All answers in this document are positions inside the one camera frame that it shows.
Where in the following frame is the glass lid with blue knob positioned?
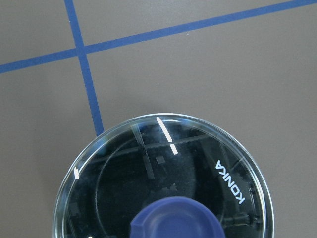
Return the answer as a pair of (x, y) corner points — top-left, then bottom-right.
(52, 113), (274, 238)

